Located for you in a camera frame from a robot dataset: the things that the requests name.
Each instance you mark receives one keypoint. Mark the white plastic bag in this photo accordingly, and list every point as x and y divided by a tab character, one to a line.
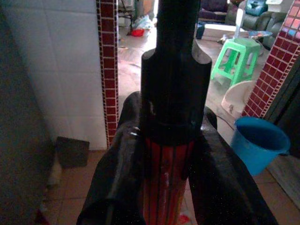
143	22

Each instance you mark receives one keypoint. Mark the white tabletop with post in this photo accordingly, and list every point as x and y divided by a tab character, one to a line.
222	29

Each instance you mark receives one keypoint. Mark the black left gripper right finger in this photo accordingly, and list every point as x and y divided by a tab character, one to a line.
222	187

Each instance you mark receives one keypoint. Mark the dark purple sofa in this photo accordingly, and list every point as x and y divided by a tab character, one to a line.
212	9

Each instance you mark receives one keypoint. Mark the white plastic basin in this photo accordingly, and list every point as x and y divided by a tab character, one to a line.
236	100

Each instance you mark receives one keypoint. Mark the white rag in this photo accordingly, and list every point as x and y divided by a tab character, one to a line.
55	174

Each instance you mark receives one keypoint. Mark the green plastic stool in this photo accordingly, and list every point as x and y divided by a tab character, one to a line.
243	45

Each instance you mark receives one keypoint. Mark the red plastic bowl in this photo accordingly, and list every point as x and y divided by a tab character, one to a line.
137	32

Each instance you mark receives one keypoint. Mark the red stick with black cap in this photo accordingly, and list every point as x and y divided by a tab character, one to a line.
173	70

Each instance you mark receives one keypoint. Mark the grey square floor mat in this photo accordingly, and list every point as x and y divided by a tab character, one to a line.
72	152

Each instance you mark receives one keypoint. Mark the black metal chair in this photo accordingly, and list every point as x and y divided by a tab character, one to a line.
125	16

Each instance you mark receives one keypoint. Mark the blue plastic bucket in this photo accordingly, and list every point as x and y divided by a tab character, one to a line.
253	159

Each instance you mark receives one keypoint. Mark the colourful ironing board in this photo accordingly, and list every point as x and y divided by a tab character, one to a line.
261	34

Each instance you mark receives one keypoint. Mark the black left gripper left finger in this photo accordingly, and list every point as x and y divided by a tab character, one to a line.
117	178

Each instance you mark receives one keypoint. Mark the grey green sofa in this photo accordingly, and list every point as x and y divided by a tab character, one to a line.
260	20

